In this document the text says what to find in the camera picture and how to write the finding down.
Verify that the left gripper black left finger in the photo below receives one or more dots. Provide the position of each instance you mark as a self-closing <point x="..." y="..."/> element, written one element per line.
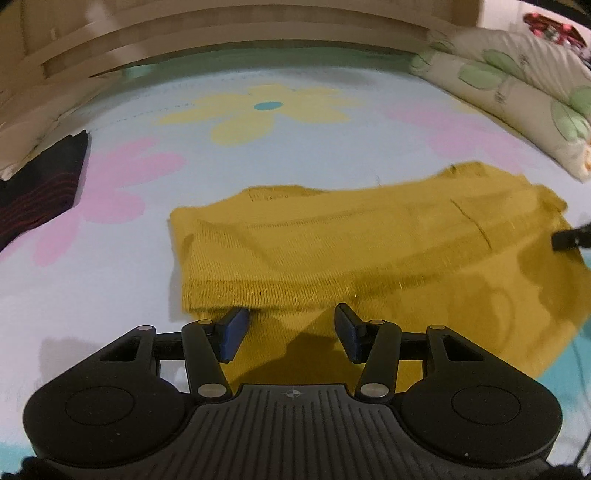
<point x="207" y="344"/>

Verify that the mustard yellow knit sweater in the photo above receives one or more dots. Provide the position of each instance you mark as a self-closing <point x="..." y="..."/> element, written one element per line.
<point x="468" y="248"/>

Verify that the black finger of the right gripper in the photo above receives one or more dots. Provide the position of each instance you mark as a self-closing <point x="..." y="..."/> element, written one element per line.
<point x="571" y="239"/>

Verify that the grey white pillow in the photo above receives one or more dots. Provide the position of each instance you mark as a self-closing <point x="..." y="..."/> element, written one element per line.
<point x="29" y="116"/>

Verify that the floral bed sheet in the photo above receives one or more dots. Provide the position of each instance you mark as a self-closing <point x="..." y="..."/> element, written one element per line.
<point x="107" y="265"/>

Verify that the wooden headboard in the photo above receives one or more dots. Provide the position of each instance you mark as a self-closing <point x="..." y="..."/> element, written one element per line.
<point x="157" y="45"/>

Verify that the floral rolled duvet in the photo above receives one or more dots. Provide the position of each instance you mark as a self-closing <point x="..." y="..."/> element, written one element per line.
<point x="538" y="88"/>

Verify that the dark folded striped garment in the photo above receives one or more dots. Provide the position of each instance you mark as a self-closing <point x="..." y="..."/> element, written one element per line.
<point x="44" y="188"/>

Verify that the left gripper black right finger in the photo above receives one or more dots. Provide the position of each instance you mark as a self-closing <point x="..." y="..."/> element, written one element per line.
<point x="375" y="344"/>

